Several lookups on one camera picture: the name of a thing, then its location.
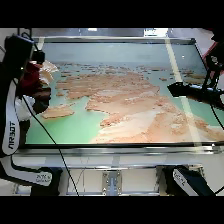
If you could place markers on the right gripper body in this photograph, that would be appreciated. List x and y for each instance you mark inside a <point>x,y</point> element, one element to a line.
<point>183,90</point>

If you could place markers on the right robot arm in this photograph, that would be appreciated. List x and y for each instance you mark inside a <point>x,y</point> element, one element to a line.
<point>206,95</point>

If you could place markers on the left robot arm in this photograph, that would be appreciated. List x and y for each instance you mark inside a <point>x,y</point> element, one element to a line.
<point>9,133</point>

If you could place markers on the cream garment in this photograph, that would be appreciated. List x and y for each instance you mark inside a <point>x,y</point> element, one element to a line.
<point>48,70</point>

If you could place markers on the dark brown garment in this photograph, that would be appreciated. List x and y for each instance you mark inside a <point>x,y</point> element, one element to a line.
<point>41,101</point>

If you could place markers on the red garment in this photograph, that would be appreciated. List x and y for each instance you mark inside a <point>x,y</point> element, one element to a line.
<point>30,78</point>

